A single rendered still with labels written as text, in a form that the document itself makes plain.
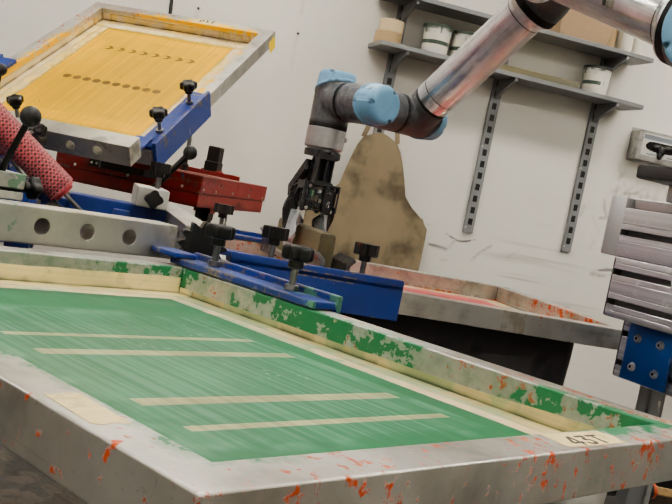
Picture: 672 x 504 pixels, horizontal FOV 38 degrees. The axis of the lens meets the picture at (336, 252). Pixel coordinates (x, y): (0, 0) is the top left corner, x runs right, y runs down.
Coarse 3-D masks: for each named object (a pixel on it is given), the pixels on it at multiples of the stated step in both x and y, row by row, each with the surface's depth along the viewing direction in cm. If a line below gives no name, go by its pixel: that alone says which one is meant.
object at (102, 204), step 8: (72, 192) 174; (80, 200) 174; (88, 200) 174; (96, 200) 174; (104, 200) 175; (112, 200) 175; (120, 200) 180; (72, 208) 173; (88, 208) 174; (96, 208) 174; (104, 208) 175; (112, 208) 175; (120, 208) 176; (128, 208) 176; (136, 208) 176; (144, 208) 177; (136, 216) 176; (144, 216) 177; (152, 216) 177; (160, 216) 178
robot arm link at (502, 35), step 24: (552, 0) 156; (504, 24) 165; (528, 24) 164; (552, 24) 163; (480, 48) 169; (504, 48) 168; (456, 72) 173; (480, 72) 172; (408, 96) 181; (432, 96) 177; (456, 96) 176; (408, 120) 179; (432, 120) 181
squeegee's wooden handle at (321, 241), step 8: (280, 224) 203; (304, 224) 190; (296, 232) 188; (304, 232) 182; (312, 232) 177; (320, 232) 173; (296, 240) 187; (304, 240) 181; (312, 240) 176; (320, 240) 171; (328, 240) 171; (280, 248) 199; (320, 248) 171; (328, 248) 172; (328, 256) 172; (328, 264) 172
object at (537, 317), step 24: (240, 240) 211; (360, 264) 219; (432, 288) 224; (456, 288) 226; (480, 288) 228; (504, 288) 226; (408, 312) 165; (432, 312) 166; (456, 312) 167; (480, 312) 168; (504, 312) 170; (528, 312) 174; (552, 312) 202; (576, 312) 197; (552, 336) 173; (576, 336) 174; (600, 336) 175
